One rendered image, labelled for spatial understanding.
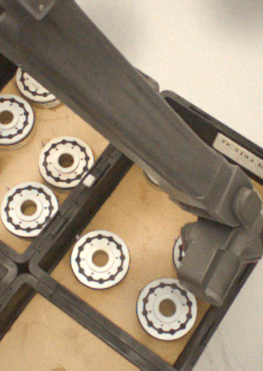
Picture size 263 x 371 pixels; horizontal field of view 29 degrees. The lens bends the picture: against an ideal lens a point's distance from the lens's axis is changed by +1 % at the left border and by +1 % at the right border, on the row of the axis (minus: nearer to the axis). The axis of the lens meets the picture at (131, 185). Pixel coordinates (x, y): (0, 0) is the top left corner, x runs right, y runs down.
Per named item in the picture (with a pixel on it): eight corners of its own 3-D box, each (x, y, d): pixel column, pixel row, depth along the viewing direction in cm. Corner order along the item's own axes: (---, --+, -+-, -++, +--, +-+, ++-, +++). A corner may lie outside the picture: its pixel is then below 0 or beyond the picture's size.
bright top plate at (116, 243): (99, 219, 90) (98, 219, 89) (141, 257, 88) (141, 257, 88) (59, 261, 88) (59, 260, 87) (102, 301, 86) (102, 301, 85)
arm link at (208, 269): (253, 183, 54) (188, 166, 60) (203, 276, 51) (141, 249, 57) (282, 235, 63) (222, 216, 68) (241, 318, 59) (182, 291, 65)
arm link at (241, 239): (273, 210, 60) (230, 187, 61) (247, 259, 59) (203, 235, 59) (258, 224, 67) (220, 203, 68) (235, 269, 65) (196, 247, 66)
